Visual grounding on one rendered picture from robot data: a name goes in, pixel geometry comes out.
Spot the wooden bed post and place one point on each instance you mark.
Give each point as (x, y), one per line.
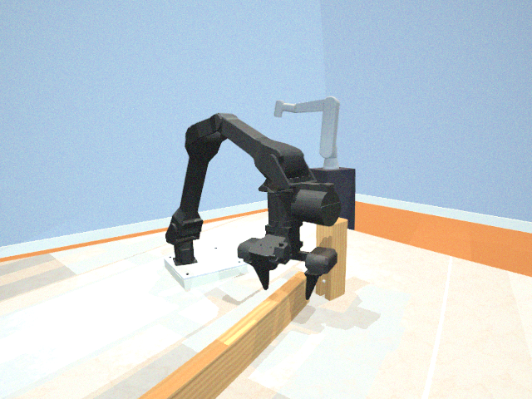
(332, 284)

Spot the wooden side rail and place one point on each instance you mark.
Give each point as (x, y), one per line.
(209, 372)

